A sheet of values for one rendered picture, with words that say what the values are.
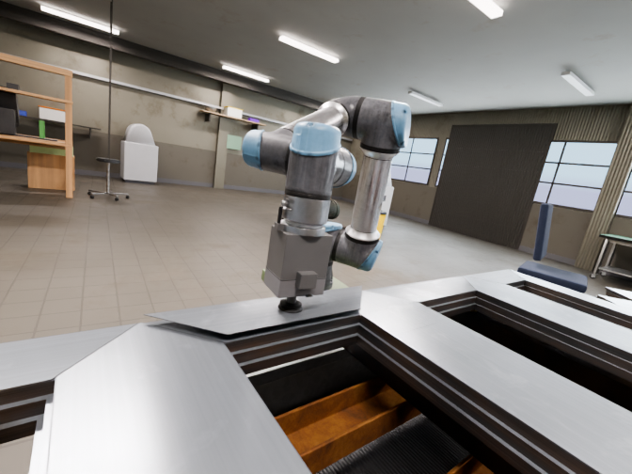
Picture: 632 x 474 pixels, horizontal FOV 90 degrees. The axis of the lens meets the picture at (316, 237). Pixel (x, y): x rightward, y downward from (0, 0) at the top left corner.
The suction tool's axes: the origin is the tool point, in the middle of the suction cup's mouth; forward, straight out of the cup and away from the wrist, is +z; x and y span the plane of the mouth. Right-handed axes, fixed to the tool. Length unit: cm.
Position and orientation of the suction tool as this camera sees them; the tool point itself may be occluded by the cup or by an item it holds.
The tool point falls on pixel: (289, 313)
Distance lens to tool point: 56.6
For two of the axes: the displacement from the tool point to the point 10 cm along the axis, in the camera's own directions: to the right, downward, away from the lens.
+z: -1.6, 9.6, 2.1
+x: -4.9, -2.7, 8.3
